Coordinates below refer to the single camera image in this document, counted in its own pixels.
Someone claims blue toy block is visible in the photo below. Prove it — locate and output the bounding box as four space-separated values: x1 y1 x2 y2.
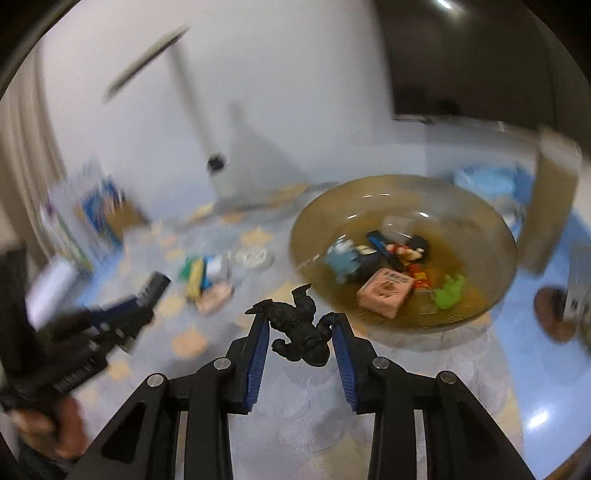
203 256 229 282

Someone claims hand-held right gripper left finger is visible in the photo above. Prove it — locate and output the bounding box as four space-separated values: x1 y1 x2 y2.
76 314 271 480

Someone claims brown round coaster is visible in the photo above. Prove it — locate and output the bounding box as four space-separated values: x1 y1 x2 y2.
533 286 591 342

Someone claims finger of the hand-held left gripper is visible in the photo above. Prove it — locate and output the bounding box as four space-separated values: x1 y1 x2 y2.
83 309 154 356
88 272 172 324

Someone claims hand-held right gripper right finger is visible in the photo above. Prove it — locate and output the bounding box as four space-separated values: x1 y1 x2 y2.
325 313 539 480

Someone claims black toy figure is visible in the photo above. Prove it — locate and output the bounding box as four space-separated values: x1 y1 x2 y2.
245 285 340 368

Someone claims yellow toy block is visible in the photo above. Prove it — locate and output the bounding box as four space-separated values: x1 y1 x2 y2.
187 261 206 301

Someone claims brown cardboard box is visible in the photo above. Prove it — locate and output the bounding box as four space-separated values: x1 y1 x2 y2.
522 127 583 273

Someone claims grey striped object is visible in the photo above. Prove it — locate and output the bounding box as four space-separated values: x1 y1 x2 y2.
561 244 591 324

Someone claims white spiral bound calendar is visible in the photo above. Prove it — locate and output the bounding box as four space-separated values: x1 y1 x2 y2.
41 159 105 250

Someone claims grey rod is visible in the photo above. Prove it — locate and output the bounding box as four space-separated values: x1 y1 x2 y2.
104 25 190 100

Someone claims pink small box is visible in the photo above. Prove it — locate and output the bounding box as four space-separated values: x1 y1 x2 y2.
355 268 415 319

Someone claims brown glass bowl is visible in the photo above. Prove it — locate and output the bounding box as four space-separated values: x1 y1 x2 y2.
288 174 518 335

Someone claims blue toy figure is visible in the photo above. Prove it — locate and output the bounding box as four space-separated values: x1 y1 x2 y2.
325 239 365 283

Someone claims light blue cloth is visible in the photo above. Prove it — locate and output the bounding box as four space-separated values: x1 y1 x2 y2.
452 164 532 204

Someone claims beige curtain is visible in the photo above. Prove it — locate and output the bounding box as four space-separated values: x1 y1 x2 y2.
0 69 65 259

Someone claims dark blue stick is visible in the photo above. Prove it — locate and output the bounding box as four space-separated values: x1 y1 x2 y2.
367 231 393 259

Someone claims lime green toy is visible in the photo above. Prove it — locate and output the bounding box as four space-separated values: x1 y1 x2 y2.
431 273 466 310

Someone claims pink eraser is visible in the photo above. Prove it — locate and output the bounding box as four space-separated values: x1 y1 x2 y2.
196 282 234 315

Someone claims grey and orange patterned mat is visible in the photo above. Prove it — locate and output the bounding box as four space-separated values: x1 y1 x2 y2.
69 182 525 480

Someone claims red and white toy figure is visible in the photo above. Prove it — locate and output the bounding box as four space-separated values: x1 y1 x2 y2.
388 242 426 264

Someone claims person's left hand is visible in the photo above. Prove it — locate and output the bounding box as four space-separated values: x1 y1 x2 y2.
9 397 90 462

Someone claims person's left forearm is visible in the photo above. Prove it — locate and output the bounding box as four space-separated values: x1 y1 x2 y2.
14 438 81 480

